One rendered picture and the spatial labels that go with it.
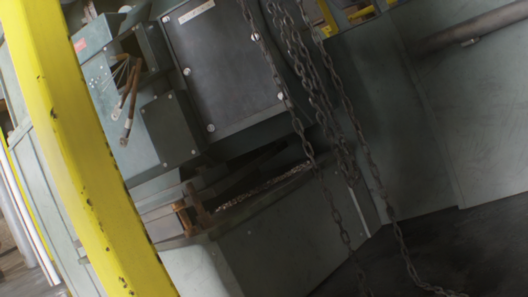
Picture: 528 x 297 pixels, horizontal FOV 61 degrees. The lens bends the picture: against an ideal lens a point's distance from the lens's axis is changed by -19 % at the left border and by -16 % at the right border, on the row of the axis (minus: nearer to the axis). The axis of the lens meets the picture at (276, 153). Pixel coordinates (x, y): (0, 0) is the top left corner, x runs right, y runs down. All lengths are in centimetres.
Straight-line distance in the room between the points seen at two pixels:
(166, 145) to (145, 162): 13
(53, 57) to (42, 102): 9
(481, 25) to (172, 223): 87
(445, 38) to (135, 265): 86
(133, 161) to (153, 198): 11
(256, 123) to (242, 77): 10
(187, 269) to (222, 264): 14
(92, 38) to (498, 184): 114
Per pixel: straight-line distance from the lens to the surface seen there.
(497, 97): 135
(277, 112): 110
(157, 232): 125
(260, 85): 110
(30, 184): 218
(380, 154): 157
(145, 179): 130
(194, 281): 129
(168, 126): 114
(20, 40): 94
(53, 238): 218
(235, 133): 116
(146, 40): 113
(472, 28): 124
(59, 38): 93
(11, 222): 602
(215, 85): 114
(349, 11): 460
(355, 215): 156
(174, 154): 114
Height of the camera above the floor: 46
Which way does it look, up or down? 4 degrees down
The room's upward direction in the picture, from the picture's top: 24 degrees counter-clockwise
